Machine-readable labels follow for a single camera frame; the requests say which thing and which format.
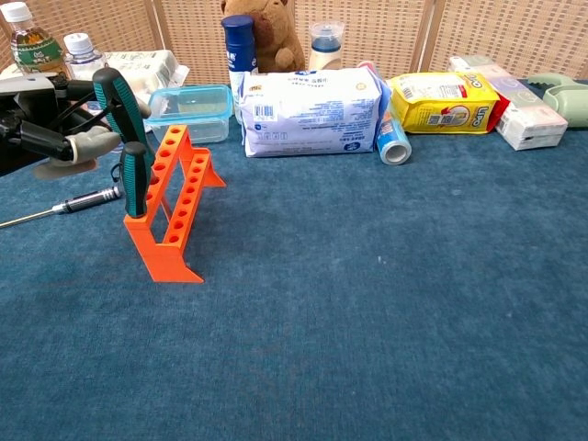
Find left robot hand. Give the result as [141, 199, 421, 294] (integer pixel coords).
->
[0, 73, 153, 181]

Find long green-black screwdriver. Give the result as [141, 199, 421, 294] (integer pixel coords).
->
[91, 67, 157, 172]

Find short green-black screwdriver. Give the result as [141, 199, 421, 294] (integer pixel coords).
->
[119, 141, 149, 220]

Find orange screwdriver rack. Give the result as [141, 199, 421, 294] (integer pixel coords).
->
[122, 124, 228, 284]

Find green tea bottle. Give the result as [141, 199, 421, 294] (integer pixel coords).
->
[0, 1, 70, 79]

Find clear water bottle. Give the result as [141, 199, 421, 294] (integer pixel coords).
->
[62, 32, 109, 84]

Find silver metal precision screwdriver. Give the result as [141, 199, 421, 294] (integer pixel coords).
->
[0, 184, 125, 230]

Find white toilet paper pack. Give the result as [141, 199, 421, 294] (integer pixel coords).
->
[0, 49, 190, 109]

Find clear container blue lid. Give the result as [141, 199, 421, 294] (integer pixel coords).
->
[143, 84, 234, 145]

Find blue spray can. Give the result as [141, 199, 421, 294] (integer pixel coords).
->
[220, 14, 258, 125]

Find brown capybara plush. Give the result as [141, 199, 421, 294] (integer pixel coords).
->
[220, 0, 307, 74]

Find white wet wipes pack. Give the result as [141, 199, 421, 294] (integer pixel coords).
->
[238, 63, 391, 159]

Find white sauce bottle clear cap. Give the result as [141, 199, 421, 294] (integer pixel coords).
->
[306, 20, 345, 72]

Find blue felt table cover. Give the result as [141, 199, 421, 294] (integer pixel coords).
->
[0, 77, 588, 441]

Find plastic wrap roll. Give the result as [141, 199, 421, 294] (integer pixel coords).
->
[356, 60, 413, 166]

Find wicker folding screen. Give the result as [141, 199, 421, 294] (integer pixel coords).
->
[0, 0, 588, 86]

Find yellow Lipo snack bag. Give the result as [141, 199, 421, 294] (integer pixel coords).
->
[389, 71, 511, 136]

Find pastel tissue box pack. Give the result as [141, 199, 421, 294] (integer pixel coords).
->
[447, 54, 570, 152]

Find light green lint roller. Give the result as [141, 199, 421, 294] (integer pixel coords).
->
[526, 72, 588, 129]

